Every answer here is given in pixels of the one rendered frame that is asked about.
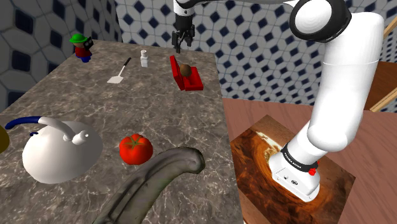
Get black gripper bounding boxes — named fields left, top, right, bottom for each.
left=171, top=13, right=195, bottom=54

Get red open box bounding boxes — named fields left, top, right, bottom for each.
left=169, top=55, right=204, bottom=92

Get toy figure with green hat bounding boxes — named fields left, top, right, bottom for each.
left=69, top=33, right=94, bottom=64

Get red tomato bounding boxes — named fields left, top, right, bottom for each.
left=119, top=133, right=154, bottom=166

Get grey curved faucet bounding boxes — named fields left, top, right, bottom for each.
left=92, top=146, right=206, bottom=224

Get brown patterned robot stand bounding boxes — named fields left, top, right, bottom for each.
left=230, top=114, right=356, bottom=224

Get dark yellow round object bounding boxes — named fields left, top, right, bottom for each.
left=0, top=125, right=11, bottom=155

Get white spatula with black handle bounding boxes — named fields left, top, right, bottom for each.
left=106, top=57, right=132, bottom=85

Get white kettle with blue handle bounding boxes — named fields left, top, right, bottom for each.
left=4, top=116, right=104, bottom=185

